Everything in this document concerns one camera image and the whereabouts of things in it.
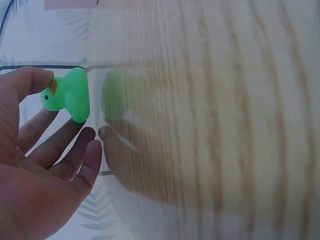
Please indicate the person's left hand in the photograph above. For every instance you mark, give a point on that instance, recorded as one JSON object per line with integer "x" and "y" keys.
{"x": 30, "y": 180}

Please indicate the green rubber duck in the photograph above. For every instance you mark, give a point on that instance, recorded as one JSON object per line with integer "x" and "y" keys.
{"x": 72, "y": 97}

